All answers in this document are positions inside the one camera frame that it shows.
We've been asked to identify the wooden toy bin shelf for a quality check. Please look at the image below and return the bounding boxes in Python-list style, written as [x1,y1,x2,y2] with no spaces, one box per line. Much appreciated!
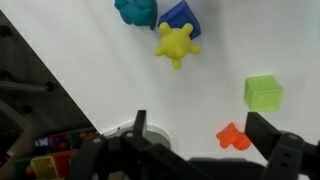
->
[0,126,101,180]

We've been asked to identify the yellow spiky toy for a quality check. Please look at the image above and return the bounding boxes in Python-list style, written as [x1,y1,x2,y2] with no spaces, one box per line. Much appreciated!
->
[153,21,202,70]

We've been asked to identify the lime translucent cube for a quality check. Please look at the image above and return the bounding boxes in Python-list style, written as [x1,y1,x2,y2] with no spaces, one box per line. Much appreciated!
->
[243,75,284,113]

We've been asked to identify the blue purple cube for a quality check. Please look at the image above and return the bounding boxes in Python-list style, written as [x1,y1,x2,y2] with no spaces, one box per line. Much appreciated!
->
[157,0,202,40]

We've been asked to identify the grey metal plate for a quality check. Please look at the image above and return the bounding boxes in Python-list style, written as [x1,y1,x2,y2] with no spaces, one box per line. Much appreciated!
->
[99,121,173,151]

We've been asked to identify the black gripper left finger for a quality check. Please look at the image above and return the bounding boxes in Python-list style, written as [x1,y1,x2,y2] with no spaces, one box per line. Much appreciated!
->
[68,109,214,180]

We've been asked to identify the teal animal toy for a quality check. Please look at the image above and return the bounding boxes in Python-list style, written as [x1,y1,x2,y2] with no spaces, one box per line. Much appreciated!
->
[113,0,158,31]

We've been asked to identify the orange animal toy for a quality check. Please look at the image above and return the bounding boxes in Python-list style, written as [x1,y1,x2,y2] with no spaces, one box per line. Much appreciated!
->
[215,122,252,151]

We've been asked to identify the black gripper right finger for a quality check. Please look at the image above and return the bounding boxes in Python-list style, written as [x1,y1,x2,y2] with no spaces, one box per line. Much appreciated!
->
[245,111,320,180]

